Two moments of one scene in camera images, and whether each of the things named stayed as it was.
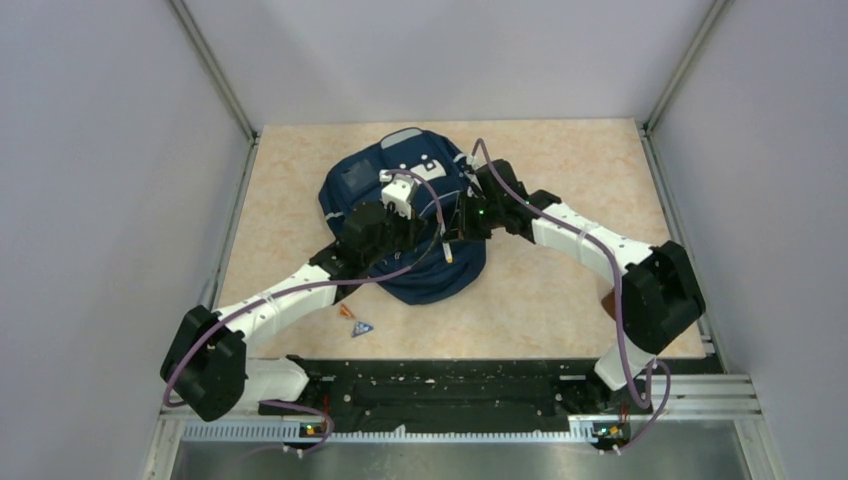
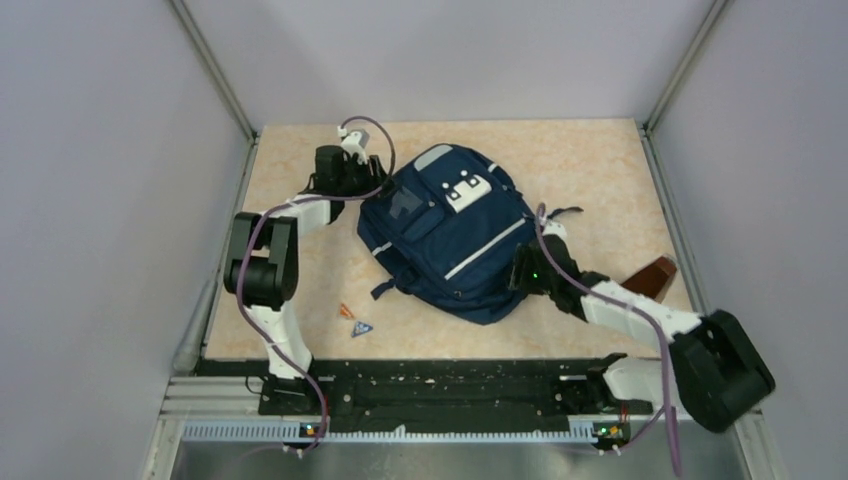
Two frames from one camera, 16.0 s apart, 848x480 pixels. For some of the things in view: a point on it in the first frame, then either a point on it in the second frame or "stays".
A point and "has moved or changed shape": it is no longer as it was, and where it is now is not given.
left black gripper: [413, 229] -> [375, 180]
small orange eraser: [346, 312] stays
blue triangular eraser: [360, 328] stays
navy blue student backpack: [445, 270] has moved or changed shape
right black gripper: [461, 225] -> [518, 275]
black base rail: [361, 394] stays
